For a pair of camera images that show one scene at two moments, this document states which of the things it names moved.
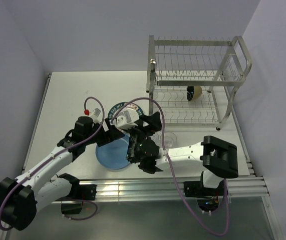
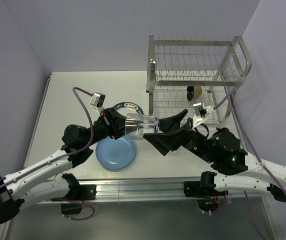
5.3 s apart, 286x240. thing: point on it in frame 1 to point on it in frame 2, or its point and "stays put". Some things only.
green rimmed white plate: (131, 105) stays put
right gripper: (154, 120) to (163, 141)
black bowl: (190, 94) stays put
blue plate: (113, 155) stays put
